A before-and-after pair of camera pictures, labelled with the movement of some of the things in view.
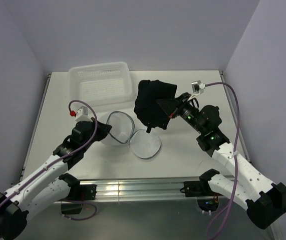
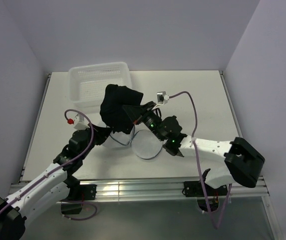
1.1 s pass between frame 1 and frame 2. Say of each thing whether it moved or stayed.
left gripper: stayed
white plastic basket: stayed
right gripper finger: moved
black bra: moved
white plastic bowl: stayed
